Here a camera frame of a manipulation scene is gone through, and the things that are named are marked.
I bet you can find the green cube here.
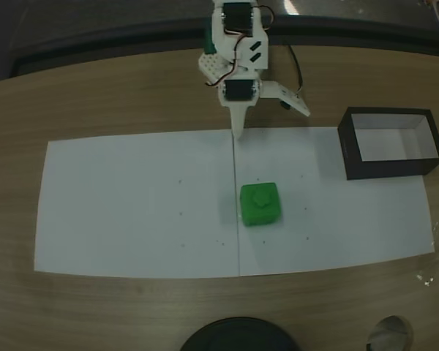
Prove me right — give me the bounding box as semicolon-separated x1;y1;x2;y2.
239;181;284;229

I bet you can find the dark brown open box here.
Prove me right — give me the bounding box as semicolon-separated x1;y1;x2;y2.
337;106;439;181

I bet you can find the green table clamp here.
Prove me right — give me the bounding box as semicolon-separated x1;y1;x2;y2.
203;29;217;56

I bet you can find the white paper sheet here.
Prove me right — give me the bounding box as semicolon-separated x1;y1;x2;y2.
34;131;241;279
233;125;436;277

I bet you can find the black round stand base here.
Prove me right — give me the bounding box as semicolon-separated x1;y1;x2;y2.
179;316;301;351

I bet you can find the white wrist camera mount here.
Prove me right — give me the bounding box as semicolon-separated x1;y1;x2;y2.
259;80;312;118

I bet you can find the black camera cable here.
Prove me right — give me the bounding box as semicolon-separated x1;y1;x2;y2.
286;44;305;97

